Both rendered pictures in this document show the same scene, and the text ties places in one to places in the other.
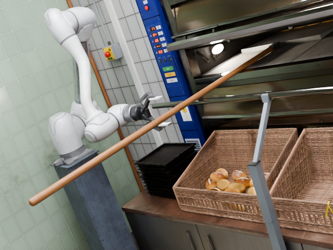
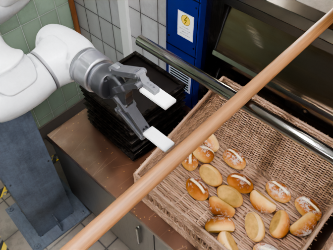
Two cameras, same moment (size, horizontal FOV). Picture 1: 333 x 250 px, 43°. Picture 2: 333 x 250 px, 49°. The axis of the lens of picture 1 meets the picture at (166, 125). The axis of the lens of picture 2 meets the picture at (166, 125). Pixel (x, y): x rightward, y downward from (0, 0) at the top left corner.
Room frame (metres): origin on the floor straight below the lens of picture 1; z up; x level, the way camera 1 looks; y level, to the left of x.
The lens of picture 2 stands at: (1.48, 0.03, 1.76)
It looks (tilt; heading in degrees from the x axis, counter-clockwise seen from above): 50 degrees down; 355
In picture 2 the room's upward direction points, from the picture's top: straight up
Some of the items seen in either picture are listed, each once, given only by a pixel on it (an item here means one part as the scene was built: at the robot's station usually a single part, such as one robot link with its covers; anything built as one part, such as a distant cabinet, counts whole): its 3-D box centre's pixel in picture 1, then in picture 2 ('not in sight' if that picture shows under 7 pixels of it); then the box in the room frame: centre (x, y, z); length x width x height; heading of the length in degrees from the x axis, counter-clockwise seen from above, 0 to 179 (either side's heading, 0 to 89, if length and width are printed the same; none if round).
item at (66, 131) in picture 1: (64, 131); not in sight; (2.41, 0.57, 1.17); 0.18 x 0.16 x 0.22; 146
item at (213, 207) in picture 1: (236, 170); (241, 179); (2.08, -0.27, 0.72); 0.56 x 0.49 x 0.28; 42
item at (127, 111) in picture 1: (133, 113); (93, 71); (2.12, 0.14, 1.20); 0.09 x 0.06 x 0.09; 131
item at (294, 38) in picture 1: (291, 36); not in sight; (2.69, -0.95, 1.20); 0.55 x 0.36 x 0.03; 42
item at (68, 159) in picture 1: (70, 155); not in sight; (2.38, 0.59, 1.03); 0.22 x 0.18 x 0.06; 127
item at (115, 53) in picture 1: (112, 52); not in sight; (2.92, 0.18, 1.46); 0.10 x 0.07 x 0.10; 42
